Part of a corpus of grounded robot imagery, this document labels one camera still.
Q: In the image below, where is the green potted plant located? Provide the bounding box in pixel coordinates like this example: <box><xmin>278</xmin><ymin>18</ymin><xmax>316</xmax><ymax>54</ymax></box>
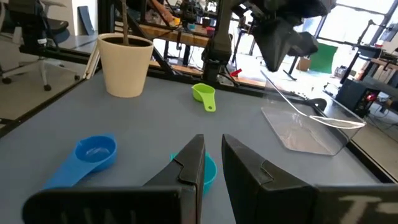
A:
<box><xmin>97</xmin><ymin>0</ymin><xmax>155</xmax><ymax>99</ymax></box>

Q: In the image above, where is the clear plastic basket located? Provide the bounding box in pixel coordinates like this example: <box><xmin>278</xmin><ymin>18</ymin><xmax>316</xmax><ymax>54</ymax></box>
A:
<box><xmin>260</xmin><ymin>70</ymin><xmax>367</xmax><ymax>156</ymax></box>

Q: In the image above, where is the green measuring cup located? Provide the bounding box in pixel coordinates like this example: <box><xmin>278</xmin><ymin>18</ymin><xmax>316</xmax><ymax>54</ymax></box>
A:
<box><xmin>191</xmin><ymin>83</ymin><xmax>217</xmax><ymax>113</ymax></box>

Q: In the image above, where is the blue measuring cup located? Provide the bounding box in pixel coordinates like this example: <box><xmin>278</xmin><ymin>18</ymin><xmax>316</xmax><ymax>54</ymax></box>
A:
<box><xmin>42</xmin><ymin>134</ymin><xmax>118</xmax><ymax>190</ymax></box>

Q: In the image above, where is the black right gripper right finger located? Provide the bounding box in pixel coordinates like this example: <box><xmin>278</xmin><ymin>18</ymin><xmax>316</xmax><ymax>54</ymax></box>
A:
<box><xmin>221</xmin><ymin>134</ymin><xmax>398</xmax><ymax>224</ymax></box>

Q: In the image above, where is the wooden workbench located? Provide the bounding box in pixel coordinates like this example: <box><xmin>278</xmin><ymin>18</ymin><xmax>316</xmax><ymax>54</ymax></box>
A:
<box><xmin>139</xmin><ymin>24</ymin><xmax>212</xmax><ymax>47</ymax></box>

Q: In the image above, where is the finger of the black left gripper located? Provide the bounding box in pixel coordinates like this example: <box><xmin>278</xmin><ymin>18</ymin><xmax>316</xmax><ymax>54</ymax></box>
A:
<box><xmin>289</xmin><ymin>30</ymin><xmax>320</xmax><ymax>57</ymax></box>
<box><xmin>253</xmin><ymin>18</ymin><xmax>301</xmax><ymax>72</ymax></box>

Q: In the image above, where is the black office chair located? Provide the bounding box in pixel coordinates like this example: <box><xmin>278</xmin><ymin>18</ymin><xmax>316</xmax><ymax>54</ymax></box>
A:
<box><xmin>0</xmin><ymin>0</ymin><xmax>80</xmax><ymax>91</ymax></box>

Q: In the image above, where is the green board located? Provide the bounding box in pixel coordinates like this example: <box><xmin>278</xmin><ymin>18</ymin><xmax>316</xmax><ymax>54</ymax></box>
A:
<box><xmin>309</xmin><ymin>42</ymin><xmax>339</xmax><ymax>75</ymax></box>

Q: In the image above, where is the brown cardboard box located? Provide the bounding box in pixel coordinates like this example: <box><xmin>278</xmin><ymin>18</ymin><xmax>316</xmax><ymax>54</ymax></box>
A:
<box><xmin>297</xmin><ymin>57</ymin><xmax>312</xmax><ymax>72</ymax></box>

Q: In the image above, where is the black computer case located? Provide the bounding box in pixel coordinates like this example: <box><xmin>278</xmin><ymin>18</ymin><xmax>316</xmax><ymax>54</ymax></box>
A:
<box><xmin>335</xmin><ymin>77</ymin><xmax>382</xmax><ymax>118</ymax></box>

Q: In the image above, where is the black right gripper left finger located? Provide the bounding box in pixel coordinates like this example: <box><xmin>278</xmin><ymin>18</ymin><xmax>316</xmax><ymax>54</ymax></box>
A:
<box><xmin>22</xmin><ymin>134</ymin><xmax>206</xmax><ymax>224</ymax></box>

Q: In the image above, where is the dark blue leaning panel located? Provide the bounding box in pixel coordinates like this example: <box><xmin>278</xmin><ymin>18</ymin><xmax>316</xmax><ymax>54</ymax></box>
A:
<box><xmin>77</xmin><ymin>5</ymin><xmax>96</xmax><ymax>35</ymax></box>

